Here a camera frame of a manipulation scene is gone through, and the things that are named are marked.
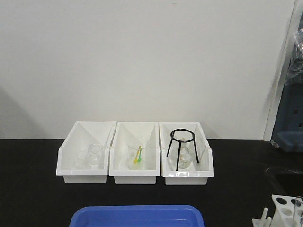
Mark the glass flask under tripod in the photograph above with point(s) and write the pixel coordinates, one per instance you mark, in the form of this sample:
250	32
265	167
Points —
178	154

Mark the clear bag of black pegs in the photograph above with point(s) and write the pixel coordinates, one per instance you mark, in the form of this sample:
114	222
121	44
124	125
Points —
295	70

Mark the grey pegboard drying rack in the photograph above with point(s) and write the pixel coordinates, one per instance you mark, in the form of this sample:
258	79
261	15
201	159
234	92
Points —
288	129

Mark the clear glass test tube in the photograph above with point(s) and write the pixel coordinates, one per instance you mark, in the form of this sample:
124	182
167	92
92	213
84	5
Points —
297	220

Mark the clear beaker with spoons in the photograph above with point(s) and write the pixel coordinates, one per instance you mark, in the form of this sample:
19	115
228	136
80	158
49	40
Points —
132	149

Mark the clear glass beaker left bin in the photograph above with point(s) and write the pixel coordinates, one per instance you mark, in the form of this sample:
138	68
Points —
91	158

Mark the green plastic spoon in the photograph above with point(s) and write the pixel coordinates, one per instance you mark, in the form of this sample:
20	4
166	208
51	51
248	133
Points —
139	156

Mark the white left storage bin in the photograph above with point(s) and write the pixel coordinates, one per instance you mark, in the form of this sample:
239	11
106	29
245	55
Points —
81	135

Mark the white middle storage bin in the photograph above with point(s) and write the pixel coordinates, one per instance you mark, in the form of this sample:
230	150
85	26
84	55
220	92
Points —
124	133

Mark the white storage bin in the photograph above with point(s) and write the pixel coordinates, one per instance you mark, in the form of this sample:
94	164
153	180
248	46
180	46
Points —
195	174
124	133
81	135

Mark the white test tube rack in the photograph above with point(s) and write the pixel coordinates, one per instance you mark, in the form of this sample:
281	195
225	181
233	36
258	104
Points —
284	206

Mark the black sink basin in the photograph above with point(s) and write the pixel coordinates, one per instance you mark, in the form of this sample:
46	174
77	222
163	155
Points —
288	182

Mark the white right storage bin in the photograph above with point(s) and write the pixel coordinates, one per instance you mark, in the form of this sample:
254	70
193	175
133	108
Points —
195	174

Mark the yellow plastic spoon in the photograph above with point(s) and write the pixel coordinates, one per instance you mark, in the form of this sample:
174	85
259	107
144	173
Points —
136	157

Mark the blue plastic tray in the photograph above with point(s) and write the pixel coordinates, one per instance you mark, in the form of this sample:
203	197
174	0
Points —
138	216

